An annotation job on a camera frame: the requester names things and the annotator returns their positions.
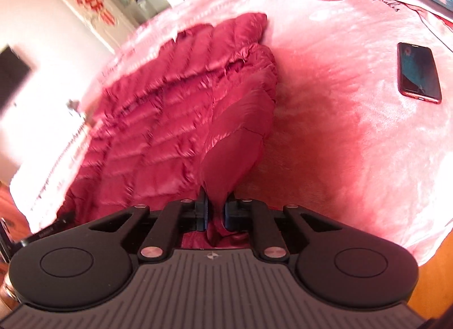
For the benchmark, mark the red-cased smartphone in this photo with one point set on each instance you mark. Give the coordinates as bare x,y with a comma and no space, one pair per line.
419,72

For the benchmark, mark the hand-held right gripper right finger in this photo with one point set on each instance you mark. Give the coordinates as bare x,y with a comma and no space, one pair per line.
229,211

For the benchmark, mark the pink heart-print bed blanket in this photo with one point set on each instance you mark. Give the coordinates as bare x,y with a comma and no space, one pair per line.
354,155

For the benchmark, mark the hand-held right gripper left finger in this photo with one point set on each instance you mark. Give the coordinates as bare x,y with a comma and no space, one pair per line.
203,210

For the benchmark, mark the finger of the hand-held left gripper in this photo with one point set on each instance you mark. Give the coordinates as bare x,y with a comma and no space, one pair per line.
46,232

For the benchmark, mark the dark red puffer jacket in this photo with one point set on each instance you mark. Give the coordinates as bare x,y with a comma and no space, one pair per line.
159,120

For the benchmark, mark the black television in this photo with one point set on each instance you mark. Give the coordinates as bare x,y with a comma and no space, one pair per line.
12,79

